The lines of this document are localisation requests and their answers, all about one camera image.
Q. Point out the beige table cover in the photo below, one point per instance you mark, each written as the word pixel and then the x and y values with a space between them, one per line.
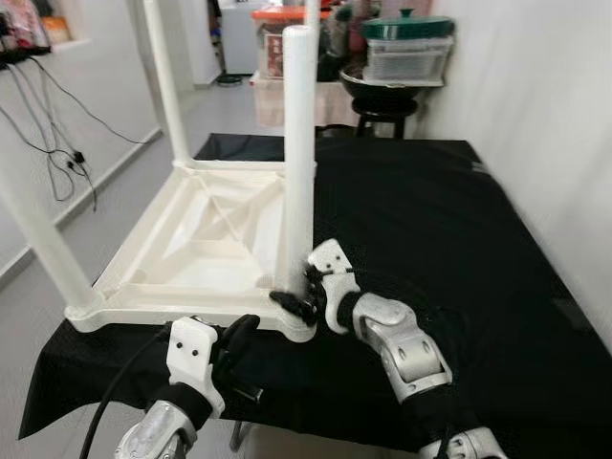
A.
pixel 335 107

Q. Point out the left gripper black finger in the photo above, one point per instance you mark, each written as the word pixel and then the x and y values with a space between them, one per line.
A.
pixel 239 335

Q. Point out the black bag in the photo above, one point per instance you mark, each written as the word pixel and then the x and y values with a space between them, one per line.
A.
pixel 344 48

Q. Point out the white appliance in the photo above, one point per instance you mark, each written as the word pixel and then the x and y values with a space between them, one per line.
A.
pixel 239 38

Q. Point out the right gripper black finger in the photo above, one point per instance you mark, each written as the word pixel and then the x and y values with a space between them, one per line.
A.
pixel 295 306

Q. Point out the grey tape piece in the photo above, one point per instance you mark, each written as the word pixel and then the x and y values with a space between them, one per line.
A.
pixel 566 311
pixel 481 168

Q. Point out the black round floor stand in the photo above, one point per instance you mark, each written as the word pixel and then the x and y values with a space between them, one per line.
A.
pixel 228 80

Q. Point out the cream plastic table top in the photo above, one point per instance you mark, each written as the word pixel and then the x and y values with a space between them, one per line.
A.
pixel 191 249

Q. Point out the clear storage box green lid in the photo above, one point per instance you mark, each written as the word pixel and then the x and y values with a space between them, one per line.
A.
pixel 409 53

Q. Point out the black round stool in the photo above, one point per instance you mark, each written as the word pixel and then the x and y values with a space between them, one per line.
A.
pixel 384 117

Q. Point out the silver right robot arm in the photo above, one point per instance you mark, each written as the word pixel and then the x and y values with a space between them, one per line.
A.
pixel 402 349

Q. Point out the black tablecloth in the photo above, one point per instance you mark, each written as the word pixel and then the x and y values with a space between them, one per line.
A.
pixel 459 249

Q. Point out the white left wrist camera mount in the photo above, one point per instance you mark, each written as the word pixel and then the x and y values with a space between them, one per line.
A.
pixel 191 359

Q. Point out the grey metal folding table frame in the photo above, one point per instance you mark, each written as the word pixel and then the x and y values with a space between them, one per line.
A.
pixel 239 435

